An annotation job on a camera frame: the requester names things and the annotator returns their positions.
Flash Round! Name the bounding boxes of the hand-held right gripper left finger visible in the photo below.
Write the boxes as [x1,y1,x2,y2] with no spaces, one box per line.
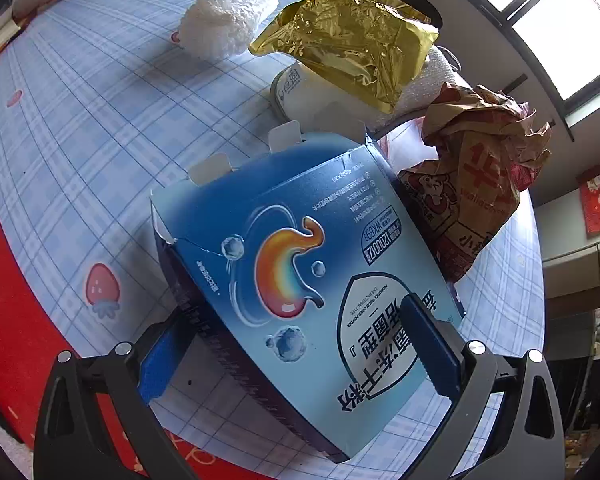
[32,309,207,480]

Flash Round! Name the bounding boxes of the crumpled brown paper bag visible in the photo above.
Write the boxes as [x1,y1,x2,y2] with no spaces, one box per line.
[397,82,553,286]

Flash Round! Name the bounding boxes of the plaid printed tablecloth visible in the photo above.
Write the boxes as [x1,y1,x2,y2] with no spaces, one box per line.
[0,0,546,480]

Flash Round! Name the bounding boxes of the black round stool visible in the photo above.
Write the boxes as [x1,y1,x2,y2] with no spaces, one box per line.
[392,0,442,28]

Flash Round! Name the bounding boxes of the crumpled gold foil bag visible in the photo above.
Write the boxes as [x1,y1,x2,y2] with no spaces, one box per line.
[248,0,440,115]

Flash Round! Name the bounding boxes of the window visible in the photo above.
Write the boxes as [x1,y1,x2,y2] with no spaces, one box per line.
[435,0,600,128]

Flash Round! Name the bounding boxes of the white foam fruit net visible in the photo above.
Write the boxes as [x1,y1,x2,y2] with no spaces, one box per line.
[178,0,281,60]

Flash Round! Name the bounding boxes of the blue printed carton box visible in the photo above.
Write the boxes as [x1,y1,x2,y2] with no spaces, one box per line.
[150,132,468,463]

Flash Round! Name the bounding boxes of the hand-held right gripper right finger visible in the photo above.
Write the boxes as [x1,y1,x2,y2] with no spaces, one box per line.
[399,293,567,480]

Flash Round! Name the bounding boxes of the white plastic cup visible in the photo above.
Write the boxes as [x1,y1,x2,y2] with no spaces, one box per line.
[270,62,381,133]

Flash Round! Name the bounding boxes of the white foam sheet roll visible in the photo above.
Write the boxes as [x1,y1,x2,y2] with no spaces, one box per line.
[370,45,463,128]

